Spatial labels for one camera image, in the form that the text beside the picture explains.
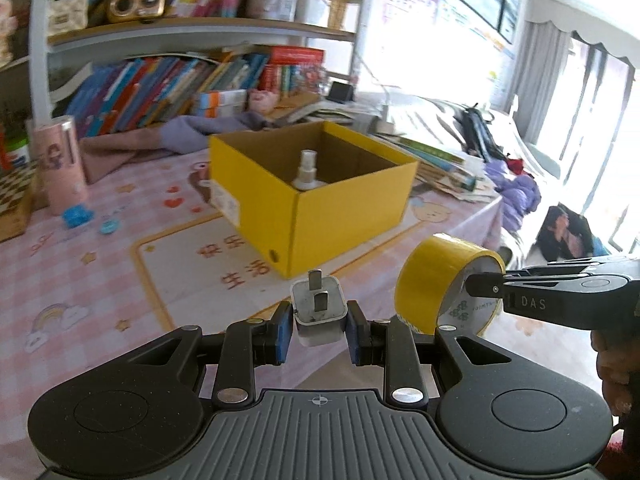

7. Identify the yellow cardboard box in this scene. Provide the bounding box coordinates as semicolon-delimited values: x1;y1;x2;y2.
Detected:
207;120;420;279

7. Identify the white spray bottle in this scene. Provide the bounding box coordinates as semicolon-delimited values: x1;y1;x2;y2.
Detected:
292;150;321;191

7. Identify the brown cardboard sheet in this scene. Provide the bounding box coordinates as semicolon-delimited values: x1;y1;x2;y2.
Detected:
272;92;322;112

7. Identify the green lid jar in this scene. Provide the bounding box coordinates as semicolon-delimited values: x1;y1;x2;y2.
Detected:
0;127;31;172

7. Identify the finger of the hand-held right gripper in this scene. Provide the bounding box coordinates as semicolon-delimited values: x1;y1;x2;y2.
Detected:
502;255;640;282
466;270;508;302

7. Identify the grey curtain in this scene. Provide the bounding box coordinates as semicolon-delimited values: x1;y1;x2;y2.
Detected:
520;0;640;257

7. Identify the small black screen device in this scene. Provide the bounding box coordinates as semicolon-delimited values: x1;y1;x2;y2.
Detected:
327;81;355;103

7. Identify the yellow tape roll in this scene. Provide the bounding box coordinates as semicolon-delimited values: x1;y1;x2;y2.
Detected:
394;234;507;337

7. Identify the orange and white box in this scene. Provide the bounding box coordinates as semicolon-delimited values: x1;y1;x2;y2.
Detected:
192;90;249;119

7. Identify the white bookshelf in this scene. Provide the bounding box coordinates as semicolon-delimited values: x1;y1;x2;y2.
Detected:
27;0;372;113

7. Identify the gold retro speaker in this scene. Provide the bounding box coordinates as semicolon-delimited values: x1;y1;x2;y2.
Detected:
107;0;166;24

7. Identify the pink checkered tablecloth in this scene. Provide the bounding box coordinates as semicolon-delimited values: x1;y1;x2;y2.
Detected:
0;147;503;443

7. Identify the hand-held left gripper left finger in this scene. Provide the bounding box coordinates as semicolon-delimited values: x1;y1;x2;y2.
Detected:
120;301;295;407

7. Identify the checkered wooden board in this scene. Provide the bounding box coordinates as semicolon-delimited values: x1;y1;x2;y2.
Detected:
0;164;40;243

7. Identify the pile of books and papers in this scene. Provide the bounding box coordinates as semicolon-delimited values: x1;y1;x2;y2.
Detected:
270;102;496;204

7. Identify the pink tumbler bottle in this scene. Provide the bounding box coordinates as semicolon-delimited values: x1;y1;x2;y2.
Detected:
31;115;90;213

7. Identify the red flat box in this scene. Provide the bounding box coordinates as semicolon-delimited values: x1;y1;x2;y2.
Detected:
270;46;326;67

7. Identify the row of colourful books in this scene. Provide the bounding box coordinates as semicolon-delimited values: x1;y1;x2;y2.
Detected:
65;52;272;137

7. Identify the dusty pink cloth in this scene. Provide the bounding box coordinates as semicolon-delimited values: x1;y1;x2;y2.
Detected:
80;127;168;183

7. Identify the white storage bin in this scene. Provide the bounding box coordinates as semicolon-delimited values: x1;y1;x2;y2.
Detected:
295;0;332;25

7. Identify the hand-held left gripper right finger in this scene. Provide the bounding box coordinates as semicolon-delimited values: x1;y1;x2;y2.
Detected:
346;300;518;405

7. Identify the pink pig plush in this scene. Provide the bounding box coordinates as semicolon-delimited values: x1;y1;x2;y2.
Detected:
248;87;279;114

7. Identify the small white plug adapter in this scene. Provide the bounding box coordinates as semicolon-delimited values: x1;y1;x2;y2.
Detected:
290;270;348;348

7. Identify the blue small toy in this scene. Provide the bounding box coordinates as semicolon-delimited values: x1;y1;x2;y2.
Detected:
62;204;95;227

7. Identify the black bag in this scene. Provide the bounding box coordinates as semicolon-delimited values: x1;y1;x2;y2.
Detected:
454;104;502;162

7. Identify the person's right hand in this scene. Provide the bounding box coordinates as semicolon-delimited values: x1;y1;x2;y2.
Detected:
591;314;640;417

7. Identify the patterned pouch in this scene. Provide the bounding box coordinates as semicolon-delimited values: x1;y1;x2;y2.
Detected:
47;0;91;37

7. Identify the purple garment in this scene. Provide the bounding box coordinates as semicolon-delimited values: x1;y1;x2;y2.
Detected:
482;157;542;232

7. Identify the lavender cloth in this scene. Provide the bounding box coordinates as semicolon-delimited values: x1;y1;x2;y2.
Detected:
160;111;273;155

